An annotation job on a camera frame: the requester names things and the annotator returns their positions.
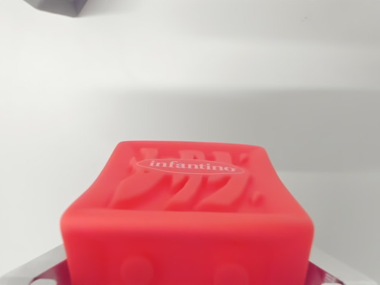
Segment gripper left finger with black rubber pad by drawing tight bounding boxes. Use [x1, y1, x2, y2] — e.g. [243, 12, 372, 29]
[2, 246, 69, 285]

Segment red infantino silicone cube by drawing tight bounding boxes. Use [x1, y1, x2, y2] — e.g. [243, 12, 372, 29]
[59, 140, 316, 285]

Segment grey silicone cube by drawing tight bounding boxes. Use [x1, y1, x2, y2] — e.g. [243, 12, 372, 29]
[23, 0, 90, 20]

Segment gripper right finger with black rubber pad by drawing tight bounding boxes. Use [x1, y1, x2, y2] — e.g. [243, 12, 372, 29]
[308, 248, 372, 285]

